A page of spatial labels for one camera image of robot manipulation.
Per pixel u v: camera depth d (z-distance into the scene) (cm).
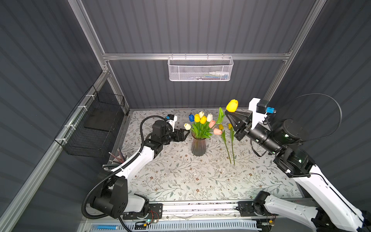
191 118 77
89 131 73
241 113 47
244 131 43
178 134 72
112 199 42
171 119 74
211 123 73
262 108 39
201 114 77
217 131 75
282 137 38
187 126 73
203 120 75
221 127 72
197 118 75
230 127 49
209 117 72
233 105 46
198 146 96
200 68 112
